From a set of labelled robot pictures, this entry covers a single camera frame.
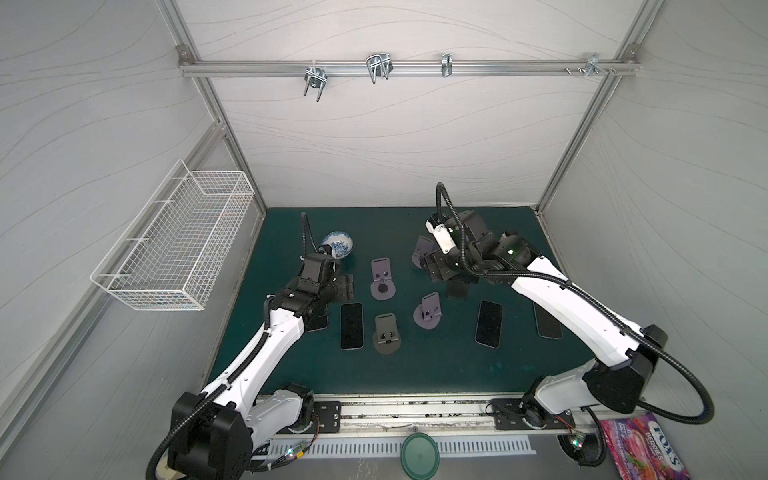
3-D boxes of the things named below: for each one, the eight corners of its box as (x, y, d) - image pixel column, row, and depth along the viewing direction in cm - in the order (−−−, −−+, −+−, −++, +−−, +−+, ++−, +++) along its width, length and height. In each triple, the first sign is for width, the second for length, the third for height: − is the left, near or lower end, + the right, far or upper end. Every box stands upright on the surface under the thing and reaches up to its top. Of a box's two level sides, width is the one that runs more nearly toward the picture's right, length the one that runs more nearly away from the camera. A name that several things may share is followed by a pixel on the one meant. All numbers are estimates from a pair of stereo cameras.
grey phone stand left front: (374, 354, 85) (373, 342, 77) (375, 327, 90) (374, 313, 82) (399, 354, 85) (400, 342, 77) (399, 327, 90) (400, 313, 82)
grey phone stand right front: (419, 333, 90) (422, 318, 81) (412, 315, 93) (414, 299, 85) (441, 325, 91) (446, 310, 83) (433, 307, 95) (437, 291, 87)
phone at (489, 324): (474, 342, 88) (476, 339, 86) (479, 303, 96) (481, 298, 94) (498, 349, 87) (501, 346, 84) (501, 308, 95) (503, 304, 93)
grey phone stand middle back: (372, 300, 97) (370, 280, 87) (373, 278, 102) (371, 257, 93) (395, 300, 97) (395, 281, 87) (394, 278, 103) (395, 257, 93)
